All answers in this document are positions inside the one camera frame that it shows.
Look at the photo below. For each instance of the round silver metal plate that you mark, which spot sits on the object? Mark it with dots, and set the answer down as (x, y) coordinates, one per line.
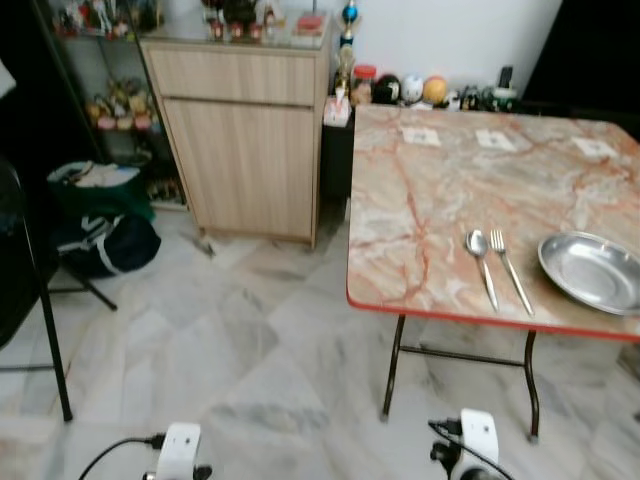
(592, 270)

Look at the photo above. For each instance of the white paper card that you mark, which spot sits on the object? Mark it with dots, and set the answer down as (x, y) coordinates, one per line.
(496, 141)
(596, 148)

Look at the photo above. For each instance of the silver metal fork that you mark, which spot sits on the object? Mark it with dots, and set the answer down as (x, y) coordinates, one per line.
(508, 264)

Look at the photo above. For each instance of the silver metal spoon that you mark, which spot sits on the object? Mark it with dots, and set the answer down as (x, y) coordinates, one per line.
(477, 242)

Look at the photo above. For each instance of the green white mug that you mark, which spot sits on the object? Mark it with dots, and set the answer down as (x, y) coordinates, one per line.
(502, 99)

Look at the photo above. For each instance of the marble pattern folding table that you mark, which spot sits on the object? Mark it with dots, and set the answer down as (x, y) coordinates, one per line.
(440, 200)

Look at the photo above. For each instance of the orange round figurine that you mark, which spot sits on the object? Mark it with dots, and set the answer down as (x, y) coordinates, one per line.
(435, 90)

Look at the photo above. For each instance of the white round figurine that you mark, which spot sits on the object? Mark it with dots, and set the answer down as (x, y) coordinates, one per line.
(412, 89)

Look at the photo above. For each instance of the black round figurine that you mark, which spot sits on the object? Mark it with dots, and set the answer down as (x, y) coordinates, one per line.
(387, 90)

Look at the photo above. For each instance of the red lid jar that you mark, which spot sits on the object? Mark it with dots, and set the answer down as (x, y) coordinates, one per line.
(364, 82)

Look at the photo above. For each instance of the pink white small box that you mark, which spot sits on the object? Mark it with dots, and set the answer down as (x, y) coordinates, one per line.
(336, 112)

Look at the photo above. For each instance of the gold trophy with blue ball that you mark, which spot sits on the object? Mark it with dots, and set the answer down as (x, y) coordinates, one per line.
(349, 14)

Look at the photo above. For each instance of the red flat box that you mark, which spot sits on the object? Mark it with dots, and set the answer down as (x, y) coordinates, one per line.
(311, 24)

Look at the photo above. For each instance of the light wooden cabinet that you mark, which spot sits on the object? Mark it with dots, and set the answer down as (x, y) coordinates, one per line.
(245, 160)

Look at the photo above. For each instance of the dark figurine set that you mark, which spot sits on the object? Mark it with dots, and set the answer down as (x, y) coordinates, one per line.
(240, 15)

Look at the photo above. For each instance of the dark blue bag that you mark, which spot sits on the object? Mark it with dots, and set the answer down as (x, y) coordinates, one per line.
(125, 245)

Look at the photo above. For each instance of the green fabric bag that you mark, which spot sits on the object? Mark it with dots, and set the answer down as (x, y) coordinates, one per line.
(95, 197)

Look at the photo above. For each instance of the black glass display shelf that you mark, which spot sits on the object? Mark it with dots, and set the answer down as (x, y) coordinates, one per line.
(120, 70)

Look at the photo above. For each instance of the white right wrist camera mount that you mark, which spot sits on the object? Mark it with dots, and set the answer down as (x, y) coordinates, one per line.
(480, 435)

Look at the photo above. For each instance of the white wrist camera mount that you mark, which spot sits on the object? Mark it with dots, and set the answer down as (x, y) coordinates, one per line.
(180, 448)
(480, 435)

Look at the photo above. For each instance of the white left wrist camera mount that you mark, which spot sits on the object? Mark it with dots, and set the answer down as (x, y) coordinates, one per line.
(180, 448)

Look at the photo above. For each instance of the black metal chair frame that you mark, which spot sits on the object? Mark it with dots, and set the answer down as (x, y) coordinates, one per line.
(46, 330)

